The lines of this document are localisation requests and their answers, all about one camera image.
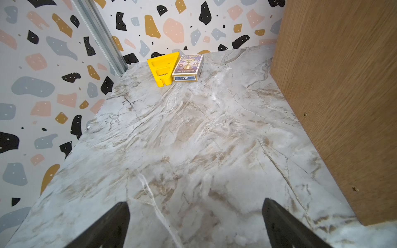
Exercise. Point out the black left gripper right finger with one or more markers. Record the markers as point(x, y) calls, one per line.
point(285, 231)

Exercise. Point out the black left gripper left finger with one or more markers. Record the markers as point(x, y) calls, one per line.
point(109, 231)

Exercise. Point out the wooden three-tier shelf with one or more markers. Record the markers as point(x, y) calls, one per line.
point(336, 65)

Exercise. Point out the yellow plastic triangular holder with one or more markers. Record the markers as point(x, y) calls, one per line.
point(162, 68)

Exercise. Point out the left corner aluminium post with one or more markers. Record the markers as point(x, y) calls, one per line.
point(97, 26)

